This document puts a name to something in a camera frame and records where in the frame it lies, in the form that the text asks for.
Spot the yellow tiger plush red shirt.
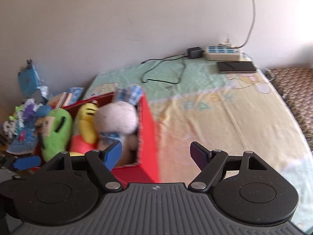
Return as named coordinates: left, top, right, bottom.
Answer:
left=69, top=101, right=98, bottom=156

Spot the white bunny plush blue bow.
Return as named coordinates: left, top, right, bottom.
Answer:
left=94, top=84, right=143, bottom=167

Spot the green frog-hood plush toy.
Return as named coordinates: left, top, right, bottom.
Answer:
left=38, top=108, right=73, bottom=162

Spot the cluttered toys and books pile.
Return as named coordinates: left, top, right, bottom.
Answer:
left=1, top=86, right=84, bottom=155

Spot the red cardboard box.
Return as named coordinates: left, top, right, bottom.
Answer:
left=31, top=91, right=161, bottom=184

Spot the pastel cartoon bed sheet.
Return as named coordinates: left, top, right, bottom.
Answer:
left=84, top=58, right=312, bottom=233

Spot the blue packaged toy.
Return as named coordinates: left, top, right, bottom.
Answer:
left=17, top=60, right=41, bottom=99

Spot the black smartphone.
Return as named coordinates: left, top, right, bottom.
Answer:
left=217, top=61, right=257, bottom=73

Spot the white blue power strip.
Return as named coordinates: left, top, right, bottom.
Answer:
left=204, top=45, right=242, bottom=61

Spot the black power adapter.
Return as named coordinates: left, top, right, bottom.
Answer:
left=187, top=47, right=204, bottom=60

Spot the white charger plug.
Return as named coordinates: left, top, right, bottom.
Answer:
left=219, top=32, right=236, bottom=49

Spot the black adapter cable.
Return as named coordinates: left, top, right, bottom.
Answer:
left=139, top=53, right=190, bottom=85

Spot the white power strip cord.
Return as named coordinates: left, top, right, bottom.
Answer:
left=234, top=0, right=257, bottom=50

